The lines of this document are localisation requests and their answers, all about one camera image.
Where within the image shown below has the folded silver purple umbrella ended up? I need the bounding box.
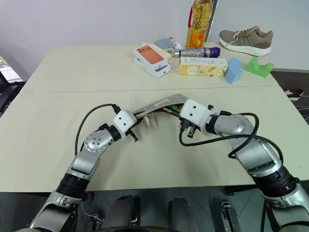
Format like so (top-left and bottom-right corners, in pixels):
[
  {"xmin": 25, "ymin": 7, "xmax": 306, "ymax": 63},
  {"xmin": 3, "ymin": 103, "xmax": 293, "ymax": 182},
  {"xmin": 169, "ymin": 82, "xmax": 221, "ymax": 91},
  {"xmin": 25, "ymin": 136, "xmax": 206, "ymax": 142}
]
[{"xmin": 173, "ymin": 46, "xmax": 222, "ymax": 59}]

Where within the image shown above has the yellow snack carton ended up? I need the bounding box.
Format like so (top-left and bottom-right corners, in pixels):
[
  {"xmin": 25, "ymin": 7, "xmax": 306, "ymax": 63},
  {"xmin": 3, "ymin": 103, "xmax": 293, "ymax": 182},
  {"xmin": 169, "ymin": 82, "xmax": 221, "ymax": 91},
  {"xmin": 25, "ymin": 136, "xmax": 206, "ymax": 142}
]
[{"xmin": 179, "ymin": 57, "xmax": 228, "ymax": 78}]

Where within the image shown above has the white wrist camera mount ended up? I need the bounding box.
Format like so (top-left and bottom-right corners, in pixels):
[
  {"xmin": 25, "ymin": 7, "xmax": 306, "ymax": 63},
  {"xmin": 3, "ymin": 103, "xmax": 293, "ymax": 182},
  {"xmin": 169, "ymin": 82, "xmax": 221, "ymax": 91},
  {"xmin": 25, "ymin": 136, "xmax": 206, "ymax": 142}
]
[
  {"xmin": 180, "ymin": 99, "xmax": 213, "ymax": 135},
  {"xmin": 112, "ymin": 109, "xmax": 137, "ymax": 140}
]

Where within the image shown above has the brown sneaker white sole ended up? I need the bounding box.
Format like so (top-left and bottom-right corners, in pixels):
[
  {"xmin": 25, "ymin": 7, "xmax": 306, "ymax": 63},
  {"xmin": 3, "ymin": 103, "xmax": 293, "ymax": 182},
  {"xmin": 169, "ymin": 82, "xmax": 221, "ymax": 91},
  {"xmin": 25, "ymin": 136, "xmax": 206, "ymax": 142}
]
[{"xmin": 219, "ymin": 25, "xmax": 274, "ymax": 58}]

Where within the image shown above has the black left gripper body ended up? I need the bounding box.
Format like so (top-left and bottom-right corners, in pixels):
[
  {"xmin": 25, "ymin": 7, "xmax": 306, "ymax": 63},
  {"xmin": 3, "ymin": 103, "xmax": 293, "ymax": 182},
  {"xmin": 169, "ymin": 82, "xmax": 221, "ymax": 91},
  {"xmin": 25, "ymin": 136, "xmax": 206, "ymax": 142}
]
[{"xmin": 129, "ymin": 119, "xmax": 141, "ymax": 133}]

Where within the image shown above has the black metal bracket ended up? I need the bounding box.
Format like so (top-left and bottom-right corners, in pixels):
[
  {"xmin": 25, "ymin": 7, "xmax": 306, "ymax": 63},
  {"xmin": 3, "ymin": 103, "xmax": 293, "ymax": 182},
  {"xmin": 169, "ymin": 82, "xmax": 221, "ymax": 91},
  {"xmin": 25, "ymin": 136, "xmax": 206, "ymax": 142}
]
[{"xmin": 220, "ymin": 200, "xmax": 239, "ymax": 231}]

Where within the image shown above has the grey grid pouch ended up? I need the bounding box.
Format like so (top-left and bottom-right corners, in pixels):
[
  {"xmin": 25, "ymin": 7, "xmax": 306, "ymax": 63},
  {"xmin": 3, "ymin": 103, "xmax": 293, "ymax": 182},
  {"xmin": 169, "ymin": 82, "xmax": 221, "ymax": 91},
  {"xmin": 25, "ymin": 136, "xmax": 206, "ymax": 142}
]
[{"xmin": 131, "ymin": 93, "xmax": 190, "ymax": 129}]

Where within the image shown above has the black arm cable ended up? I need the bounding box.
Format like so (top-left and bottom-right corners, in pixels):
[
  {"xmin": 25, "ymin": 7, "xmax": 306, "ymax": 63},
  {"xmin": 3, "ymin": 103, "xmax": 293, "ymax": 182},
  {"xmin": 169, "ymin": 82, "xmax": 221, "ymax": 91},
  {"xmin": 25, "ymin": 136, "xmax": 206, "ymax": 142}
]
[
  {"xmin": 178, "ymin": 112, "xmax": 284, "ymax": 167},
  {"xmin": 74, "ymin": 103, "xmax": 121, "ymax": 155}
]

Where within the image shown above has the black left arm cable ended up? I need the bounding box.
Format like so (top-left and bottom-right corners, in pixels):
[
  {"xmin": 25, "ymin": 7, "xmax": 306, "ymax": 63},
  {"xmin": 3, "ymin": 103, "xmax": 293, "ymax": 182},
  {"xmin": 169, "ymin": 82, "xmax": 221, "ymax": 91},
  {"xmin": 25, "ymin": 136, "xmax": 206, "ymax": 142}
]
[{"xmin": 74, "ymin": 103, "xmax": 121, "ymax": 155}]

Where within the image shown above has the dark brown floor shoe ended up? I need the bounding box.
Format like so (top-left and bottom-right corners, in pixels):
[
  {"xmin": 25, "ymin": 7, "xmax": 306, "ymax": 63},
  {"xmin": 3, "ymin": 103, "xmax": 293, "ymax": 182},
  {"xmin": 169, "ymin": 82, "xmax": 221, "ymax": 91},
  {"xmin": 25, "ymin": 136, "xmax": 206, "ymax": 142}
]
[{"xmin": 284, "ymin": 88, "xmax": 306, "ymax": 102}]

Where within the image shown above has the thin white wire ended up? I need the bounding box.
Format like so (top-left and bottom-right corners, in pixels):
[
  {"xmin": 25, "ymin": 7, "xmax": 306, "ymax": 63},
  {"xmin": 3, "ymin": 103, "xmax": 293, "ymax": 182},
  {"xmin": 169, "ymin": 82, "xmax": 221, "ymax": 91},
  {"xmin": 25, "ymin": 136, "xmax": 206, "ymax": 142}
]
[{"xmin": 81, "ymin": 202, "xmax": 103, "ymax": 221}]

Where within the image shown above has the green foam block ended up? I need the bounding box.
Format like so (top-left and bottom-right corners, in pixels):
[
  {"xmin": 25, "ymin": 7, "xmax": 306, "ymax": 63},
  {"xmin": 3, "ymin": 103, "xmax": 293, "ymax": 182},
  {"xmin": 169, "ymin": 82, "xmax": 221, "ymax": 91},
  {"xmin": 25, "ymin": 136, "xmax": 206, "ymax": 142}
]
[{"xmin": 244, "ymin": 56, "xmax": 275, "ymax": 79}]

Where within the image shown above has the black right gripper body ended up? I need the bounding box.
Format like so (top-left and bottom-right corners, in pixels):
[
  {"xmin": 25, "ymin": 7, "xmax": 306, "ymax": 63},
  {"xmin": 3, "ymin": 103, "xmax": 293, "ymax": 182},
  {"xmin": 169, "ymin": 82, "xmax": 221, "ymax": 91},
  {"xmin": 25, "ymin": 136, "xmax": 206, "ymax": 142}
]
[{"xmin": 181, "ymin": 116, "xmax": 202, "ymax": 133}]

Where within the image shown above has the blue foam block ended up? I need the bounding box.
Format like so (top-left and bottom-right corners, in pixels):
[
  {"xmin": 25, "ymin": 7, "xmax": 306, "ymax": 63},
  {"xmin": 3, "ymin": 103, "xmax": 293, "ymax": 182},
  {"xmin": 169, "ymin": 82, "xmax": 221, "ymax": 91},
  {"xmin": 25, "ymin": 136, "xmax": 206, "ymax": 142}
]
[{"xmin": 224, "ymin": 57, "xmax": 243, "ymax": 85}]

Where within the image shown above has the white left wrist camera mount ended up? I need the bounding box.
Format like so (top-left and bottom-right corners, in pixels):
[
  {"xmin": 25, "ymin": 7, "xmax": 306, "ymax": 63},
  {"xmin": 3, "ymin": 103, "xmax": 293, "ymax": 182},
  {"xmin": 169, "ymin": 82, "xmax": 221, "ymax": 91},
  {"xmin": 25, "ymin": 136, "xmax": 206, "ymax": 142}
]
[{"xmin": 112, "ymin": 109, "xmax": 137, "ymax": 140}]

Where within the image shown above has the black metal frame furniture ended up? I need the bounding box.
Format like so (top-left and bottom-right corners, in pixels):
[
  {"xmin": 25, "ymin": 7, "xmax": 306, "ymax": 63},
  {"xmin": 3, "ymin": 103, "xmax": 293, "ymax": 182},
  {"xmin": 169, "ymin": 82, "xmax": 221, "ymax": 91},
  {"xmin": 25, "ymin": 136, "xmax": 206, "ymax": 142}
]
[{"xmin": 0, "ymin": 69, "xmax": 28, "ymax": 118}]

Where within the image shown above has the yellow cooking oil bottle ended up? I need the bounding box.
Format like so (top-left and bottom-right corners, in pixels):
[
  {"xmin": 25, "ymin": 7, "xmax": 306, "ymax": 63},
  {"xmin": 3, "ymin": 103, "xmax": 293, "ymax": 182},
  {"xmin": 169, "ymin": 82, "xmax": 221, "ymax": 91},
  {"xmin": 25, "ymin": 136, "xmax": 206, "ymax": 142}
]
[{"xmin": 185, "ymin": 0, "xmax": 214, "ymax": 50}]

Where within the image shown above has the orange phone picture box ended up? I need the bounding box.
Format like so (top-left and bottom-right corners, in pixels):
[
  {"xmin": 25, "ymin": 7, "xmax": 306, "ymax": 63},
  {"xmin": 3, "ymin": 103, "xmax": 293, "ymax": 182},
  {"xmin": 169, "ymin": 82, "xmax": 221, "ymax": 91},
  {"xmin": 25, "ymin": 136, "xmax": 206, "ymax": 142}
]
[{"xmin": 132, "ymin": 43, "xmax": 169, "ymax": 73}]

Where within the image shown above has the grey plush shark toy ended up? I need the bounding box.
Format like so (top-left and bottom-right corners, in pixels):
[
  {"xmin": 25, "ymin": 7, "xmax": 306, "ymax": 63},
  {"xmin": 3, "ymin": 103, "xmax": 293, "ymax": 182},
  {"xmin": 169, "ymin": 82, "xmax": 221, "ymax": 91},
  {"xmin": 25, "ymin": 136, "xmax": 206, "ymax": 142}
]
[{"xmin": 154, "ymin": 37, "xmax": 175, "ymax": 50}]

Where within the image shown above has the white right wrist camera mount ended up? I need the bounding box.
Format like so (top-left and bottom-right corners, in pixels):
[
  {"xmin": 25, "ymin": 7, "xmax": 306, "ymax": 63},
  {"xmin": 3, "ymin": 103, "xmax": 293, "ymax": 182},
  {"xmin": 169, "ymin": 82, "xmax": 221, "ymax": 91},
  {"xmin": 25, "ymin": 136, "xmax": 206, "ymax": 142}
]
[{"xmin": 180, "ymin": 99, "xmax": 213, "ymax": 135}]

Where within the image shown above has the dark marker pen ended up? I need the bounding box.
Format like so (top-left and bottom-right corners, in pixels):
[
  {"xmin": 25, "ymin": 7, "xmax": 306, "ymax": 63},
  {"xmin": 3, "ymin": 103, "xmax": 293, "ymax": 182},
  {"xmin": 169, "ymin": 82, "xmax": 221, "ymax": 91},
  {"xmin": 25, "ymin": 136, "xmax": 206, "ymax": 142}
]
[{"xmin": 162, "ymin": 107, "xmax": 182, "ymax": 118}]

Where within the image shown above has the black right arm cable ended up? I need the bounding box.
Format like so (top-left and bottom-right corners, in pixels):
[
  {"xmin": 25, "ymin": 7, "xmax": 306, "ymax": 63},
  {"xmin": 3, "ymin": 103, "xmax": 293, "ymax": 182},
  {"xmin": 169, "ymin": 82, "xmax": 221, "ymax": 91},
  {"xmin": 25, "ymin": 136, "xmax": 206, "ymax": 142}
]
[{"xmin": 178, "ymin": 112, "xmax": 284, "ymax": 167}]

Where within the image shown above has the blue phone picture box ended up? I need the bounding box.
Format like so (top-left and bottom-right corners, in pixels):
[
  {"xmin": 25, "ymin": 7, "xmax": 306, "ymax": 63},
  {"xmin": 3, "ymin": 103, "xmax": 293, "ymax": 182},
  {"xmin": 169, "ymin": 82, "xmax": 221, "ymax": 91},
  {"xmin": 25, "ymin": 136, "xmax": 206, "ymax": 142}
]
[{"xmin": 134, "ymin": 57, "xmax": 172, "ymax": 79}]

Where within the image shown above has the small white red-capped bottle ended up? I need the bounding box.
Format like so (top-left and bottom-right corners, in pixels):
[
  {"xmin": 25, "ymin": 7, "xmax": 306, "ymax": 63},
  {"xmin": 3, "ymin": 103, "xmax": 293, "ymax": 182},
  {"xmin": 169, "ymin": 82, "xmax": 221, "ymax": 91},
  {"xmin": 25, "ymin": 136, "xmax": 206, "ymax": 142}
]
[{"xmin": 168, "ymin": 36, "xmax": 183, "ymax": 50}]

